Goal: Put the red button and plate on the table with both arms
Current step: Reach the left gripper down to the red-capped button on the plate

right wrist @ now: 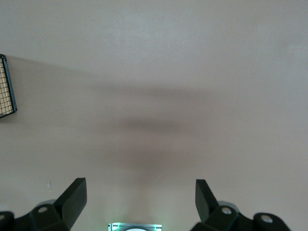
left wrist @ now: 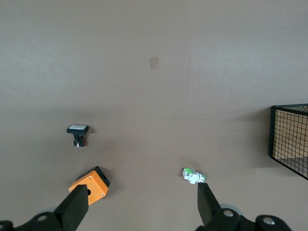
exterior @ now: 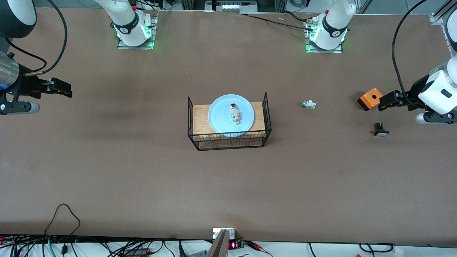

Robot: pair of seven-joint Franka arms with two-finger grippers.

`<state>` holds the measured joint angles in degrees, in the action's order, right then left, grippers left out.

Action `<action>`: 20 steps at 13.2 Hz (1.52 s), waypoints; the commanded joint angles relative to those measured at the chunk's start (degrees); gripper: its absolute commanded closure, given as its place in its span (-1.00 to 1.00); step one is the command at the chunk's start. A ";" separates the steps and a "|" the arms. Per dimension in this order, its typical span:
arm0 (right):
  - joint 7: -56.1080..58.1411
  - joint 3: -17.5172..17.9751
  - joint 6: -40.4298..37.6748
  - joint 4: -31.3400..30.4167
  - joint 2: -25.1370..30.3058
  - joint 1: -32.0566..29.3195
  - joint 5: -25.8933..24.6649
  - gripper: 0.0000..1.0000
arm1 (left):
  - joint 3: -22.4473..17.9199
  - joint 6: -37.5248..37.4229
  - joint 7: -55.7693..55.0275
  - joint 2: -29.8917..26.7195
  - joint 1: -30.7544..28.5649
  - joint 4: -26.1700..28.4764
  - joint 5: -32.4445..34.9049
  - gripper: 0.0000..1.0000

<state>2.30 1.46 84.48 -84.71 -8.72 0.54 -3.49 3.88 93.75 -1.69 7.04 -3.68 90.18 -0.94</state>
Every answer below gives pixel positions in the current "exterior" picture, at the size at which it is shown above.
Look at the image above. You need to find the red push button switch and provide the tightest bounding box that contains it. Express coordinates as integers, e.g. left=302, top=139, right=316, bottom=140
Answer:
left=230, top=103, right=241, bottom=125

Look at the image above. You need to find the light blue round plate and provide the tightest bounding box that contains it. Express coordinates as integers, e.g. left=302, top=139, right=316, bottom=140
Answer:
left=208, top=94, right=255, bottom=134

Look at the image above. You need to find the black square push button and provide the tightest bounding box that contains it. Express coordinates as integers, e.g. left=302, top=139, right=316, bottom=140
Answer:
left=373, top=122, right=390, bottom=137

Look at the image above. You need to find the wooden shelf board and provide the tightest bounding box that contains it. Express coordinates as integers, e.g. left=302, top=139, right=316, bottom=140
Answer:
left=193, top=102, right=266, bottom=139

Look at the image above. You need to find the black adapter box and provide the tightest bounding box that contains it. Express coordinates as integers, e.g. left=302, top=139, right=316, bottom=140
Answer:
left=123, top=248, right=151, bottom=257

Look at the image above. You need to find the silver power module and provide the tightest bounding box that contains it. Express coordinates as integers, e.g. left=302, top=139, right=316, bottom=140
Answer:
left=205, top=0, right=258, bottom=14

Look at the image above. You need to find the white connector block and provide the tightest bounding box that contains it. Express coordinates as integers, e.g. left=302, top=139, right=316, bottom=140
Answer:
left=212, top=228, right=236, bottom=240

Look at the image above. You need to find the orange button enclosure box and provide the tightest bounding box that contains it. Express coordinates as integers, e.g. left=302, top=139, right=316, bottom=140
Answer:
left=357, top=87, right=383, bottom=111

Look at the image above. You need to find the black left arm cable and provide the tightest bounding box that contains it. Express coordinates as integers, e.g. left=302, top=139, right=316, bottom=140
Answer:
left=391, top=0, right=429, bottom=106

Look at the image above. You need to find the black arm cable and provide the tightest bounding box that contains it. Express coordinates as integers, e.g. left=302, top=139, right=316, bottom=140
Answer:
left=391, top=0, right=429, bottom=106
left=4, top=0, right=68, bottom=77

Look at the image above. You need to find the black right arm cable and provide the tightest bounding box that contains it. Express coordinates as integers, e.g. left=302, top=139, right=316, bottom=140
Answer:
left=4, top=0, right=68, bottom=77

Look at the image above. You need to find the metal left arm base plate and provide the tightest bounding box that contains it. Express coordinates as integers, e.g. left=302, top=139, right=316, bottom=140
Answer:
left=305, top=16, right=344, bottom=54

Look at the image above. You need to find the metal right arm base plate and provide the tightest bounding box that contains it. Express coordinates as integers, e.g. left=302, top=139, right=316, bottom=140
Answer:
left=117, top=14, right=158, bottom=50

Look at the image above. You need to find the aluminium frame rail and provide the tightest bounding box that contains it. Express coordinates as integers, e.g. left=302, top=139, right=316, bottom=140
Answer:
left=430, top=0, right=457, bottom=55

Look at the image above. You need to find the black looped cable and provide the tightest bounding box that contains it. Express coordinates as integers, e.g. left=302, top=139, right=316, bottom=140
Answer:
left=44, top=203, right=81, bottom=238

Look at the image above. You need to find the black cable on table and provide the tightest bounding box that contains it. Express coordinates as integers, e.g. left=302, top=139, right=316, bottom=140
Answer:
left=246, top=14, right=314, bottom=30

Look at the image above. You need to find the black wire mesh rack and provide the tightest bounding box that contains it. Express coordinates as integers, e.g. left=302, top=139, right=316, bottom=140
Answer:
left=188, top=92, right=272, bottom=151

